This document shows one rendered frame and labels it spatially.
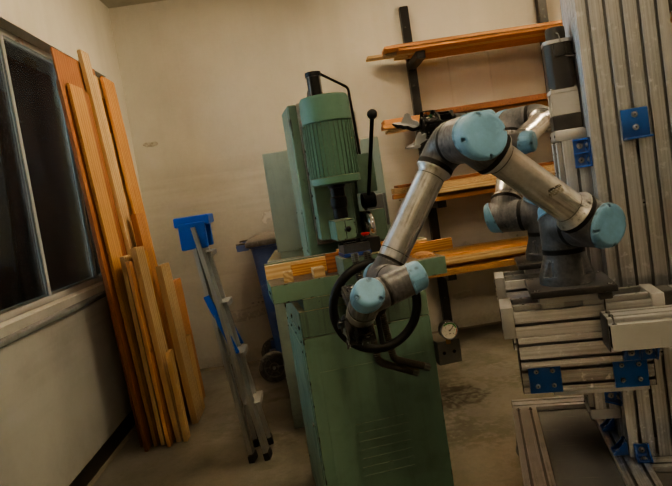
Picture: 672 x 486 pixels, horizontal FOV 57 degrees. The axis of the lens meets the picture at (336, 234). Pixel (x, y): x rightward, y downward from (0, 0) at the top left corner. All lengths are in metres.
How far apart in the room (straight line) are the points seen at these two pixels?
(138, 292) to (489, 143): 2.25
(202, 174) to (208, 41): 0.95
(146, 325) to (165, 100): 1.93
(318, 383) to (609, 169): 1.12
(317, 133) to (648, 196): 1.05
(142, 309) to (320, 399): 1.48
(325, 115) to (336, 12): 2.65
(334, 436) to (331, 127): 1.04
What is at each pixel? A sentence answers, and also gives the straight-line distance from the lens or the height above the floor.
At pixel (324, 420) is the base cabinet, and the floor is 0.43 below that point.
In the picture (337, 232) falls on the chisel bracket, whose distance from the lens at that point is 2.14.
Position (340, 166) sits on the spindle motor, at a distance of 2.10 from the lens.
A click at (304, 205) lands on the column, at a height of 1.14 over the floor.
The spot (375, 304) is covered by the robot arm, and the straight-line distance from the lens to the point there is 1.38.
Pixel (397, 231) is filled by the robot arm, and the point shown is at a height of 1.05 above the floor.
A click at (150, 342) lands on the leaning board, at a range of 3.37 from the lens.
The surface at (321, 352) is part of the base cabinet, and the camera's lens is 2.06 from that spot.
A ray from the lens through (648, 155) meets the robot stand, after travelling 2.02.
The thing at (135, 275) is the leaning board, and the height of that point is 0.90.
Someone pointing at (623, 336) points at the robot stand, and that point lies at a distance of 1.74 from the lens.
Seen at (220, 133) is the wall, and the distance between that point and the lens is 4.60.
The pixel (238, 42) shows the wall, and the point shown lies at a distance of 4.69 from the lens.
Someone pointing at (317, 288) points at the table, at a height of 0.87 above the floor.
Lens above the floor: 1.18
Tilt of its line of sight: 4 degrees down
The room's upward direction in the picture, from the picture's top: 9 degrees counter-clockwise
